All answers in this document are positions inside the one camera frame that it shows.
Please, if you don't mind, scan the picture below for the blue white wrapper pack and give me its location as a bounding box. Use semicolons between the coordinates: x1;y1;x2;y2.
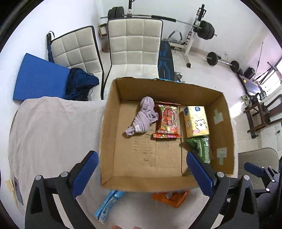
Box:
94;190;126;224

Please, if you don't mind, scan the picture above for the red floral snack pack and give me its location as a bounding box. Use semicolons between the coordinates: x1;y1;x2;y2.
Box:
152;101;181;139

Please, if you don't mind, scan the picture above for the barbell on rack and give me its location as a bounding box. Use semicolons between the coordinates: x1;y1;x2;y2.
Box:
100;6;217;40

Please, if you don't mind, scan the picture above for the dark blue garment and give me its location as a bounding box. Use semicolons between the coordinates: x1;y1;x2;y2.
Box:
64;68;99;101

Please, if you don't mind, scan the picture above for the white quilted chair left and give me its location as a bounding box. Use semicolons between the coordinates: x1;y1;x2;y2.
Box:
50;25;105;82

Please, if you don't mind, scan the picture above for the white quilted chair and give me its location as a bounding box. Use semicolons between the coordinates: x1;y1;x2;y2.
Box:
103;17;163;99
50;25;105;82

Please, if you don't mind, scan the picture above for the dark wooden chair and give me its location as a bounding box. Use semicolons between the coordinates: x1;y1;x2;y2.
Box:
243;94;281;139

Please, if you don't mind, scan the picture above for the blue foam mat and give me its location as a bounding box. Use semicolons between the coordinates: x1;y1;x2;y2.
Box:
13;53;70;101

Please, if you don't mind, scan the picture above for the yellow Vinda tissue pack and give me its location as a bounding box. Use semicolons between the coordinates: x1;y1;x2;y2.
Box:
183;106;209;138

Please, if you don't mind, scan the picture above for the white table cloth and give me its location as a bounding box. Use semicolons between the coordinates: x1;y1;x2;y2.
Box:
9;97;208;228

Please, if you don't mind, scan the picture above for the white weight bench rack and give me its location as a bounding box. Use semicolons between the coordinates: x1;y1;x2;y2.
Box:
169;4;206;68

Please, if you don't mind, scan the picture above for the lilac cloth towel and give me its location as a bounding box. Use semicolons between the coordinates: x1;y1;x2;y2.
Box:
125;96;159;136

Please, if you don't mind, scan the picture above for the black blue bench pad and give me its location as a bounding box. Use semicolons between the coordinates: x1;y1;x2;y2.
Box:
158;41;175;81

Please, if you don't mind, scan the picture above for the grey upholstered chair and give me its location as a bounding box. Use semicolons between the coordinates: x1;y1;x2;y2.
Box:
238;147;279;189

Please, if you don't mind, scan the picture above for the green snack bag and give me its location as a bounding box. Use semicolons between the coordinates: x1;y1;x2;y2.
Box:
185;136;211;164

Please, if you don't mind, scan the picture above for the orange snack bag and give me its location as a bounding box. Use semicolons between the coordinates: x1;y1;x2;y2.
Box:
152;190;190;209

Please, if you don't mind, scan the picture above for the floor barbell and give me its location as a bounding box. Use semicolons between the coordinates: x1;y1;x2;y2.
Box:
206;52;240;73

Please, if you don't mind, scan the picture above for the cardboard box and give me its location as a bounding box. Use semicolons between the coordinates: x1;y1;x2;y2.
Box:
100;77;235;192

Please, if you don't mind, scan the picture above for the white quilted chair centre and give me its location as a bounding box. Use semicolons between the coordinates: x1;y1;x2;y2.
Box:
103;17;163;99

